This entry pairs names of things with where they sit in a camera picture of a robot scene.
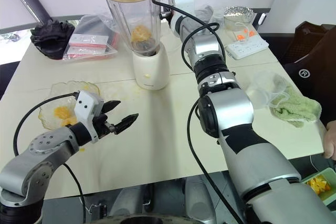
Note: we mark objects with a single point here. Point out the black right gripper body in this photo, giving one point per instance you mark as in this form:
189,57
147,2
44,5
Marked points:
165,15

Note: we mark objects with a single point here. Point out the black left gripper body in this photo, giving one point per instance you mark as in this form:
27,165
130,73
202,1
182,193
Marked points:
101,125

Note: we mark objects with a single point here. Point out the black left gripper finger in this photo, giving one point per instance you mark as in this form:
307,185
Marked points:
111,106
126,123

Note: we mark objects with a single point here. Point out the clear plastic blender jar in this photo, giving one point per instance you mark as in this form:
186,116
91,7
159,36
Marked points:
123,19

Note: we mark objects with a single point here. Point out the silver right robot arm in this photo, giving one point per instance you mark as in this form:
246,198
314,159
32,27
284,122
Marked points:
262,161

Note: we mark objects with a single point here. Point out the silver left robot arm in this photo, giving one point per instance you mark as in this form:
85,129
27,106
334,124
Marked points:
39,155

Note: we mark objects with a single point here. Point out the person's bare hand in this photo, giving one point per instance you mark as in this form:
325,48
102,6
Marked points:
330,142

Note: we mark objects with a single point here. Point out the grey cloth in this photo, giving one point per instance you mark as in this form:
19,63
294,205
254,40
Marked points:
204,12

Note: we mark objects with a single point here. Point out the scalloped clear glass bowl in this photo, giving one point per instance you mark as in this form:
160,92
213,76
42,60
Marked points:
60,90

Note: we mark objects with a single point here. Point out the cream blender motor base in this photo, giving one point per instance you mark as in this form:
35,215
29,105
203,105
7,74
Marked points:
152,69

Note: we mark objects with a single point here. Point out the red and white packet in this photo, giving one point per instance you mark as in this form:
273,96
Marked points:
86,50
89,40

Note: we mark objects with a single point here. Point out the foil covered bowl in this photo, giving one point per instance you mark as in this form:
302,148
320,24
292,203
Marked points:
239,14

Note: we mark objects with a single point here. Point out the clear bag with red packets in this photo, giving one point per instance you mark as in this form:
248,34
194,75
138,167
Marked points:
89,27

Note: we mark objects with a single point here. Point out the grey rounded shell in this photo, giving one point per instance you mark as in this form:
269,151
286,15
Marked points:
200,200
131,203

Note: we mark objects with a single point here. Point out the white power strip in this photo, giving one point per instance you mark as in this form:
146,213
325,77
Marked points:
246,48

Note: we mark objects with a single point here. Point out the crumpled black cloth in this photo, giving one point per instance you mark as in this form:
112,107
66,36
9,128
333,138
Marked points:
52,40

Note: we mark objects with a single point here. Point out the clear plastic cup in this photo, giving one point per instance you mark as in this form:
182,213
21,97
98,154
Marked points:
262,90

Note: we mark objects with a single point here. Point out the brown plastic crate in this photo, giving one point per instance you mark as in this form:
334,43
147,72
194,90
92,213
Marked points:
304,35

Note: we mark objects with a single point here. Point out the light green towel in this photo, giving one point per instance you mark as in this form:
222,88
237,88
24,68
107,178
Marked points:
296,108

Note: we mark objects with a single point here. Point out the person in brown jacket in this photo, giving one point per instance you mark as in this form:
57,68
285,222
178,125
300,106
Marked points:
315,82

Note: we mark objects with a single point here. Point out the orange peel scraps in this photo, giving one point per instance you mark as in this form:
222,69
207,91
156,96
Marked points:
319,183

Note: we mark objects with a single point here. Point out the light green tray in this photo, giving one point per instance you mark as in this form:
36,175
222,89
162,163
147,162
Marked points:
330,197

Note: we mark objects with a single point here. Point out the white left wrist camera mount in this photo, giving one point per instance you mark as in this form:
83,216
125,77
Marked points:
84,103

